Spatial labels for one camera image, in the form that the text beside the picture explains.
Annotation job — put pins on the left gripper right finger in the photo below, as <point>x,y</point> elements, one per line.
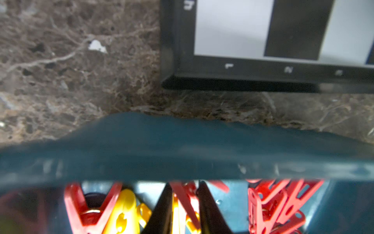
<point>211,219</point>

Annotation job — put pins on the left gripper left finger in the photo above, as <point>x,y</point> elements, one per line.
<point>161,219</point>

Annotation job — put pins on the teal storage box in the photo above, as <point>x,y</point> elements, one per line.
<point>132,147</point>

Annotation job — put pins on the black white checkerboard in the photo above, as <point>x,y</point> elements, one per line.
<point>272,46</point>

